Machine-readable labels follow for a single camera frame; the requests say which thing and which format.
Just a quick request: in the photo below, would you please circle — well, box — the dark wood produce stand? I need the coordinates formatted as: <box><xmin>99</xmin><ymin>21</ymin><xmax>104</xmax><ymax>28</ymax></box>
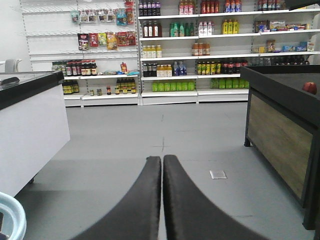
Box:
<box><xmin>240</xmin><ymin>65</ymin><xmax>320</xmax><ymax>239</ymax></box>

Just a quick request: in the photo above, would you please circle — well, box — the red apple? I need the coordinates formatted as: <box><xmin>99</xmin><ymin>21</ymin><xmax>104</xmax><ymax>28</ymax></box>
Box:
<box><xmin>302</xmin><ymin>82</ymin><xmax>318</xmax><ymax>95</ymax></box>

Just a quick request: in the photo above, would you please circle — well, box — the light blue plastic basket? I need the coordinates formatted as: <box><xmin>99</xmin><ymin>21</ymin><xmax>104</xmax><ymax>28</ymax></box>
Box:
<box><xmin>0</xmin><ymin>192</ymin><xmax>27</xmax><ymax>240</ymax></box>

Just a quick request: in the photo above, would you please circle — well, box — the white store shelving unit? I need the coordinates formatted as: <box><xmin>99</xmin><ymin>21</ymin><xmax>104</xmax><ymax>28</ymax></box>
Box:
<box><xmin>19</xmin><ymin>0</ymin><xmax>320</xmax><ymax>107</ymax></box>

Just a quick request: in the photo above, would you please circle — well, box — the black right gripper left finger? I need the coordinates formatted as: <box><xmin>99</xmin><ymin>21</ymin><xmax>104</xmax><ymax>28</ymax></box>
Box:
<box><xmin>73</xmin><ymin>156</ymin><xmax>162</xmax><ymax>240</ymax></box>

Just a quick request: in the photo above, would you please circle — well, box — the chest freezer black rim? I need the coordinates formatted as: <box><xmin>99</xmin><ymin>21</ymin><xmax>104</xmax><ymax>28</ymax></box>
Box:
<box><xmin>0</xmin><ymin>71</ymin><xmax>71</xmax><ymax>197</ymax></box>

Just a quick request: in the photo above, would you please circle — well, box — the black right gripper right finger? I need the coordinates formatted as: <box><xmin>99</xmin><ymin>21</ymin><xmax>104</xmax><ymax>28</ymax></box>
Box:
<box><xmin>162</xmin><ymin>154</ymin><xmax>264</xmax><ymax>240</ymax></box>

